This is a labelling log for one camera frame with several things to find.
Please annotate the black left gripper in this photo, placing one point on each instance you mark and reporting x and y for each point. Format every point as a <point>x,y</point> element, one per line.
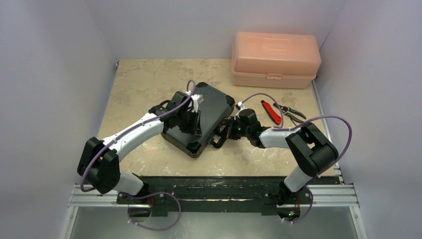
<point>194,129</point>

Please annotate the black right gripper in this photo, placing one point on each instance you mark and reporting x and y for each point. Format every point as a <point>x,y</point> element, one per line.
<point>226,128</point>

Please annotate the black poker set case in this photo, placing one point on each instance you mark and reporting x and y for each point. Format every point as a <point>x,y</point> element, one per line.
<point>215,107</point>

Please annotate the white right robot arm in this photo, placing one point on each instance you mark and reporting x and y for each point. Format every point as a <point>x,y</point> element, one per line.
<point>311,149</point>

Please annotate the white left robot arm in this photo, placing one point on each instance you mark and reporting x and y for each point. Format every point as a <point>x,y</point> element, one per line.
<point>100,160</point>

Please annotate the pink plastic toolbox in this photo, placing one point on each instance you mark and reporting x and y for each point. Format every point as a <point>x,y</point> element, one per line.
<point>272,60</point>

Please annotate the red handled tool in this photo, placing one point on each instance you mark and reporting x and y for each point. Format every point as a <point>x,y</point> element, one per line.
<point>271,113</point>

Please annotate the black handled pliers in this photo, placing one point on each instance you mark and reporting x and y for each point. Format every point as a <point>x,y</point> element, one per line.
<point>294,115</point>

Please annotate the black table edge rail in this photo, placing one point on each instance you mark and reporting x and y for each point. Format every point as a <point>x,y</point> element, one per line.
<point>206,194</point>

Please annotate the aluminium frame rail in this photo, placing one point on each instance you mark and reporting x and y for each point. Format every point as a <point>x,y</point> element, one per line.
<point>329,191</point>

